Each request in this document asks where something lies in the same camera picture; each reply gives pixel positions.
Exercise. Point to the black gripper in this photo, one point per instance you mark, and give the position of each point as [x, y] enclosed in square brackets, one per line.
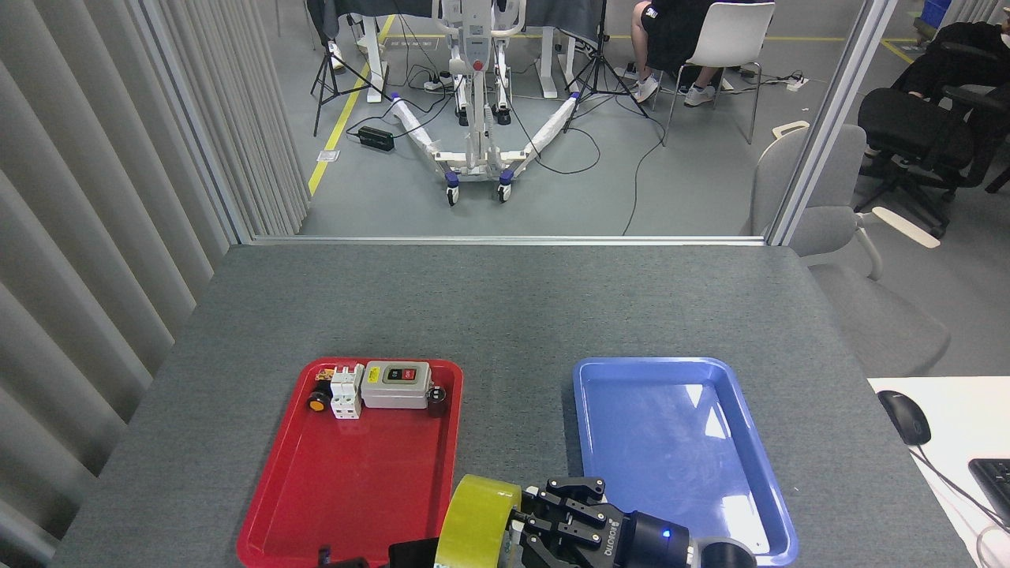
[347, 563]
[643, 544]

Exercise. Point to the yellow tape roll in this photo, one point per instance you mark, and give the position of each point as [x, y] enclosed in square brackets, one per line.
[473, 521]

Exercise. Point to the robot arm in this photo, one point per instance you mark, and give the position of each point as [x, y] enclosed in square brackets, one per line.
[722, 556]

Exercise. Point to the red plastic tray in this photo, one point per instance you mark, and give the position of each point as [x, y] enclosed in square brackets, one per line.
[355, 473]

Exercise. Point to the blue plastic tray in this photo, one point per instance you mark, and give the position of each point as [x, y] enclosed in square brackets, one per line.
[671, 442]

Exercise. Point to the black cylindrical knob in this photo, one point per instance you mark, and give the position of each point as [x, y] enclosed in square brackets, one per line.
[436, 402]

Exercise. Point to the white terminal block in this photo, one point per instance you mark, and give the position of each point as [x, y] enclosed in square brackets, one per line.
[346, 394]

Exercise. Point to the yellow push button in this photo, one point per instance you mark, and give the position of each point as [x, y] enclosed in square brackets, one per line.
[318, 402]

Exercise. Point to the small orange black component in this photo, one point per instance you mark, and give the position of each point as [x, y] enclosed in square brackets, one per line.
[325, 374]

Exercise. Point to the black computer mouse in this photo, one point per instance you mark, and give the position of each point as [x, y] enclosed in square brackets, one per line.
[904, 416]

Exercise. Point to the grey office chair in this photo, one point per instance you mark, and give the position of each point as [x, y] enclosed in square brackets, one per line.
[836, 229]

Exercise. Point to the white desk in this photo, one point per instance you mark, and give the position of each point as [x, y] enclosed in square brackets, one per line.
[963, 410]

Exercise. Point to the white stand on wheels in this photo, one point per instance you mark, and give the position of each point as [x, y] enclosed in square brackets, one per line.
[477, 118]

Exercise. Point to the black power adapter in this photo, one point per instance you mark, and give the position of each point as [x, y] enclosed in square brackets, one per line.
[375, 139]

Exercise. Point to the black keyboard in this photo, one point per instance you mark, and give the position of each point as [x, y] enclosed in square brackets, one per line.
[994, 485]

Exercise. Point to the black tripod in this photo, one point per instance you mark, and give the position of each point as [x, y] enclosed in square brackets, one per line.
[601, 71]
[325, 71]

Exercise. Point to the white power strip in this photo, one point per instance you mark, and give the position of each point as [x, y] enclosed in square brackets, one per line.
[797, 82]

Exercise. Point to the person on white chair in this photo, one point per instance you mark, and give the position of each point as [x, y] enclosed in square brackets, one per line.
[671, 31]

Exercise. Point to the white chair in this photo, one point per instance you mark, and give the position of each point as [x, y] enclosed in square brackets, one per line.
[734, 35]

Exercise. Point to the black office chair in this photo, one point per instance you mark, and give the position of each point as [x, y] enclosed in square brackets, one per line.
[907, 126]

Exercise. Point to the person on black chair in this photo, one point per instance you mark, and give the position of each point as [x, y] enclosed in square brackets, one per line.
[955, 55]

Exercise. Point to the blue bin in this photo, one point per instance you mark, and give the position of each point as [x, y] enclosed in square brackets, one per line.
[935, 9]

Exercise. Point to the grey push button switch box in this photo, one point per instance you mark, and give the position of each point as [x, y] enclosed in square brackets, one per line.
[394, 390]

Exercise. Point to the silver frame rail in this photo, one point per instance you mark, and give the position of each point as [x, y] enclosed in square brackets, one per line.
[505, 240]

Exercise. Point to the silver frame post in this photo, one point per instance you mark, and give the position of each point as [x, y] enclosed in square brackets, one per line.
[193, 118]
[828, 118]

